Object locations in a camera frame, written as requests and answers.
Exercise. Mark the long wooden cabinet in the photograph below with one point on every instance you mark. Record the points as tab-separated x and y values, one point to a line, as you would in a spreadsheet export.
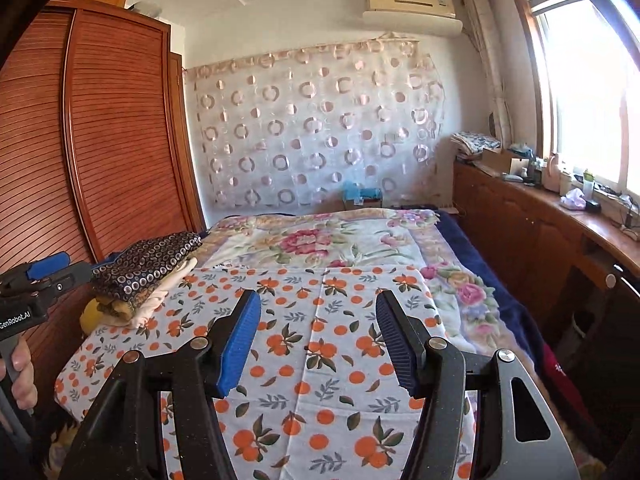
510	220

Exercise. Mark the green-capped bottle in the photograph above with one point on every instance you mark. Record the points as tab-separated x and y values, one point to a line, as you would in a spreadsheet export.
588	187

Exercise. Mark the wooden louvered wardrobe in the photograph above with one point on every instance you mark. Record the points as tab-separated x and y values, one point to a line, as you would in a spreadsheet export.
115	135

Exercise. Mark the wall air conditioner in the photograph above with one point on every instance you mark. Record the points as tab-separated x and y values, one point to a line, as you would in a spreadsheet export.
410	2

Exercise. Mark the blue box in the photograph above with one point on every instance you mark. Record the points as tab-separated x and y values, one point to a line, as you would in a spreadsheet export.
361	195

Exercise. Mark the pink bottle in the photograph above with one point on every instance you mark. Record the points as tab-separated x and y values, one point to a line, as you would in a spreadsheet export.
551	175

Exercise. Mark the red cloth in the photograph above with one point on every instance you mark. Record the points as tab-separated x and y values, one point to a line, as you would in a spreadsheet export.
560	375

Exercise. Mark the cardboard box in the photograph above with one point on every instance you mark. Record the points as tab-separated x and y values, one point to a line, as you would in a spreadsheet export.
500	160

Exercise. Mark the tied white window curtain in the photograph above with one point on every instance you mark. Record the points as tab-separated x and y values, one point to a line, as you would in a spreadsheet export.
487	60

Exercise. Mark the circle-patterned sheer curtain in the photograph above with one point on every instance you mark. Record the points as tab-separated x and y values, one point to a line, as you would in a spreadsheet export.
310	125

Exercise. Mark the person's left hand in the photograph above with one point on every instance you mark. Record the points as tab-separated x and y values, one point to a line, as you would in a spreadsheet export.
22	380

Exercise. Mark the stack of folded cloths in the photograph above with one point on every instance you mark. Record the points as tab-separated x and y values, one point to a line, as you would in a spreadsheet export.
472	142

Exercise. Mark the white orange-print cloth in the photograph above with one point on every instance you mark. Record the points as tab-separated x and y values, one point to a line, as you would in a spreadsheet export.
320	310

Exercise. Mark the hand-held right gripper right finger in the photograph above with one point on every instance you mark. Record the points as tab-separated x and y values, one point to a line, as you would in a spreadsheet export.
397	350

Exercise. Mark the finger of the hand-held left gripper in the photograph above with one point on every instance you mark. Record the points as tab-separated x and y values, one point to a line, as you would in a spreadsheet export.
47	266

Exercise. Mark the white bundle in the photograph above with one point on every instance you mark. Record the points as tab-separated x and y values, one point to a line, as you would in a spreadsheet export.
145	8

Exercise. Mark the crumpled white tissue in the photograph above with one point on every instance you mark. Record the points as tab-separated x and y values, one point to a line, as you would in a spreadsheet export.
572	199

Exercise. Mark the window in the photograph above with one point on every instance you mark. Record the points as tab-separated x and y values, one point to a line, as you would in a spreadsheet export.
585	85

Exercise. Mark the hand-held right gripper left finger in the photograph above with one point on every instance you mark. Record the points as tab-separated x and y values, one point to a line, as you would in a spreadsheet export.
237	350

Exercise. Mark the cream garment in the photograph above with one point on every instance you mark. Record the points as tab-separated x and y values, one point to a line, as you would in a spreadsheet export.
160	295

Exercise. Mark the dark circle-patterned garment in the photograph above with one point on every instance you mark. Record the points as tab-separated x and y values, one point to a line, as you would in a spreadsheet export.
145	265

